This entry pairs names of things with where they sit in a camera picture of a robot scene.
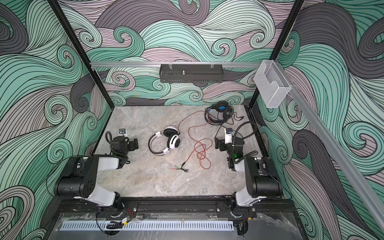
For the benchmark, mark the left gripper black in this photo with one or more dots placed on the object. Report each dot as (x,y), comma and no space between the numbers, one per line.
(132,144)

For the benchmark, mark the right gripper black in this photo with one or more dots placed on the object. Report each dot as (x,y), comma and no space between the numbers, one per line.
(220,144)

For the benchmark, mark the white black headphones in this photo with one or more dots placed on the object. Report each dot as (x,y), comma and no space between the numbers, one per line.
(173,140)

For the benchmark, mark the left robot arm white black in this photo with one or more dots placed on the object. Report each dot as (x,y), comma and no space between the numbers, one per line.
(78,179)

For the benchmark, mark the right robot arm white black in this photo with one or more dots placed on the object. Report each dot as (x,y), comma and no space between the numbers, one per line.
(261,179)

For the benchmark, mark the black blue headphones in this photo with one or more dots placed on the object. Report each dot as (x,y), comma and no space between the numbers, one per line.
(221,107)

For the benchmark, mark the black perforated metal tray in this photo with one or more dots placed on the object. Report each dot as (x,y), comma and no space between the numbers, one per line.
(200,74)

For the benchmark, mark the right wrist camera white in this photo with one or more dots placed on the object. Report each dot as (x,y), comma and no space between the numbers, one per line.
(228,135)

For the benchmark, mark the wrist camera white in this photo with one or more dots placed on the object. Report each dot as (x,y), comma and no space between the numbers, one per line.
(122,132)
(228,135)

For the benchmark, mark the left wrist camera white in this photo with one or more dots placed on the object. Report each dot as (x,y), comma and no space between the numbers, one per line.
(122,132)

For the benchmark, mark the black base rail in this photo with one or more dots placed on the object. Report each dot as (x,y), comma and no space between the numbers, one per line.
(216,206)

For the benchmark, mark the clear plastic wall bin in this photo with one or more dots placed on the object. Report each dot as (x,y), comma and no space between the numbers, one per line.
(272,83)

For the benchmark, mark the aluminium rail back wall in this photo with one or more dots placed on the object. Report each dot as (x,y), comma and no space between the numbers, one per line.
(137,64)

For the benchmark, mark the aluminium rail wall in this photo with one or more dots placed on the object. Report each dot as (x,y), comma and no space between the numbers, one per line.
(137,64)
(369,197)

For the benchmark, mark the white slotted cable duct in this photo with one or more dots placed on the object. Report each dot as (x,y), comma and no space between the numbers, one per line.
(151,226)

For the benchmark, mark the aluminium rail right wall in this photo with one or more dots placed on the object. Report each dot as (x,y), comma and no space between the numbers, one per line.
(369,197)

